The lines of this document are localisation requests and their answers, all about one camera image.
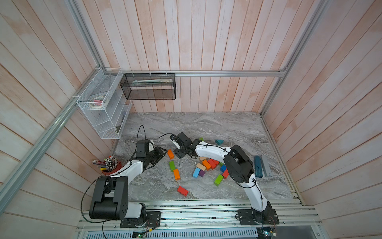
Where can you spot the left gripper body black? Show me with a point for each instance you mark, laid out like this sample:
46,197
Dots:
154,155

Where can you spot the orange block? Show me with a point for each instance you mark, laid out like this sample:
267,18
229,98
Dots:
206,164
170,154
176,174

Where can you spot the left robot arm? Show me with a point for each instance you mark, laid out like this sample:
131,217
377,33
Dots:
110,198

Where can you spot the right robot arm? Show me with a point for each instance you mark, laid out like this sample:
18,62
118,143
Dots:
238,164

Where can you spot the green block left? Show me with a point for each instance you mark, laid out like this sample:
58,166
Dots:
172,165

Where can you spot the light blue block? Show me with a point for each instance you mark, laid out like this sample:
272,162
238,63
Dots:
196,172

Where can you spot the natural wood block middle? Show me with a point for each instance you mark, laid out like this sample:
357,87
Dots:
201,167

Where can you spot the purple cube block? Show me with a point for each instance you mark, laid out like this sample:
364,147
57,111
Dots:
201,173

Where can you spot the red block pair left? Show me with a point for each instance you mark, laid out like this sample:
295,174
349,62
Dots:
212,163

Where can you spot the red pen holder cup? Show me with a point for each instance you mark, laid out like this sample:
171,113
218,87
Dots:
111,168

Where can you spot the teal triangle block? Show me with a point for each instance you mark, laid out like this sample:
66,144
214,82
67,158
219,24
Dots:
219,141

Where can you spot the red block front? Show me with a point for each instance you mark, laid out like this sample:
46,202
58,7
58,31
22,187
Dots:
183,191

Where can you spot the blue cube block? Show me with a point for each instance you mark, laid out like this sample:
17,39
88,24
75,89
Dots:
222,168

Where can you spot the green block lower right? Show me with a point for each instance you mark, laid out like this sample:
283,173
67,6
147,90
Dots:
218,180

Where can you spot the black mesh basket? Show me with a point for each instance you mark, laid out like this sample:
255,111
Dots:
149,86

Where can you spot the tape roll on shelf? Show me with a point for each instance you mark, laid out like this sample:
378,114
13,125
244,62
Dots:
98,102

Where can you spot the teal stapler tool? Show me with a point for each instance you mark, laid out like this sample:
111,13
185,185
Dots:
258,166

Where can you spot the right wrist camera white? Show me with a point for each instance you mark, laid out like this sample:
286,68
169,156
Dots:
176,144

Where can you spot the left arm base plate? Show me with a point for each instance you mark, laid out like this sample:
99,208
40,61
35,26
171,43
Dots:
148,220

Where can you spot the white wire shelf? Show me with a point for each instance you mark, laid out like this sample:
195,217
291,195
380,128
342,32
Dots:
108,122

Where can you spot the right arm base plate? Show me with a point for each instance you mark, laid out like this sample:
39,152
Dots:
252,217

